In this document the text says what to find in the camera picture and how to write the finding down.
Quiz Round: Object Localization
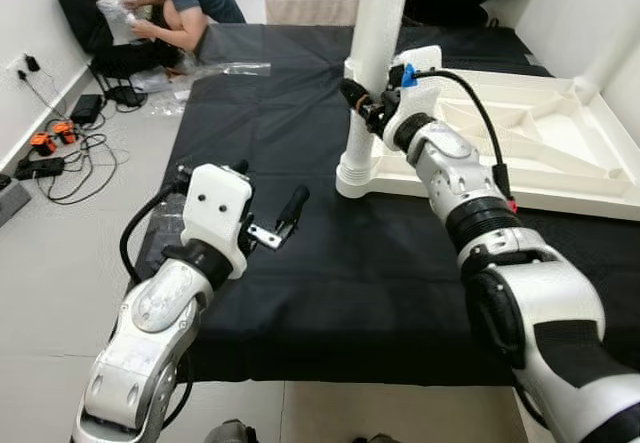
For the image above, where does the white plastic table leg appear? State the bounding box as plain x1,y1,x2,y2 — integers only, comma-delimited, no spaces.
575,13,640,99
335,0,414,200

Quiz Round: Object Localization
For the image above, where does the white plastic table top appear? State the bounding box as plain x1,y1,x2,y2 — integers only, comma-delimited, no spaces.
335,58,640,222

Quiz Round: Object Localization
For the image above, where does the clear plastic wrapper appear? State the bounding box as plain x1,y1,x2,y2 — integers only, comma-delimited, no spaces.
130,68,201,116

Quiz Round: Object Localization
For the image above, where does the black power adapter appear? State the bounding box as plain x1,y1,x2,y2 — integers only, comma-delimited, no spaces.
70,93,106,126

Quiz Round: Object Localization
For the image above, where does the orange black battery pack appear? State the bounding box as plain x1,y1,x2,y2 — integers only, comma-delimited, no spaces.
30,133,56,156
52,121,79,144

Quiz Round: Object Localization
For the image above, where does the clear plastic bag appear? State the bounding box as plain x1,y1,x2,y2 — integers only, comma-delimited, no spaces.
97,0,141,44

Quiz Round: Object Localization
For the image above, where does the black power strip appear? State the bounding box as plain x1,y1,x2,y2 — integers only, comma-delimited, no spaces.
12,156,66,179

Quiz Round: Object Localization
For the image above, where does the grey flat box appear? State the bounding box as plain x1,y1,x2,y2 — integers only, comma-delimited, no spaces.
0,178,31,226

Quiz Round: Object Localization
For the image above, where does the black fabric bag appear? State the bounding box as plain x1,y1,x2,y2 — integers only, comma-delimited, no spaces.
57,0,131,79

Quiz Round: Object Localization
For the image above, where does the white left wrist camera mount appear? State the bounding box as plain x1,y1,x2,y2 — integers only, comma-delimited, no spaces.
180,163,254,279

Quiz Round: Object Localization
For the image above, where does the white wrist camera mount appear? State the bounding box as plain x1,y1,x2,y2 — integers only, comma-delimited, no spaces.
383,46,443,154
180,163,254,279

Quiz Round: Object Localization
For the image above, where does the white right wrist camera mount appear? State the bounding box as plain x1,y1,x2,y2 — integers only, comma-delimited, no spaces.
383,46,443,154

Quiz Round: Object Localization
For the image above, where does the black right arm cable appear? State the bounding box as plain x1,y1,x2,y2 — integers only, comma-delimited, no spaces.
415,68,517,204

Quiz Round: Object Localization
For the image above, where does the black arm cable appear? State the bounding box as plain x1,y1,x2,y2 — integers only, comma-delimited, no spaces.
118,168,191,289
415,68,517,204

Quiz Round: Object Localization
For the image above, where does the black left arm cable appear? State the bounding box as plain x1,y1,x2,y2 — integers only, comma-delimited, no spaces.
118,168,191,289

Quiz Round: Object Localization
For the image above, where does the black floor cable tangle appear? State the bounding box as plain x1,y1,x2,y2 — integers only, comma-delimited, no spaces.
20,73,121,204

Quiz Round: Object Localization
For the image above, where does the wall socket with black plug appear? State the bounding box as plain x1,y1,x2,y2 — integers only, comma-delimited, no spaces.
8,55,41,79

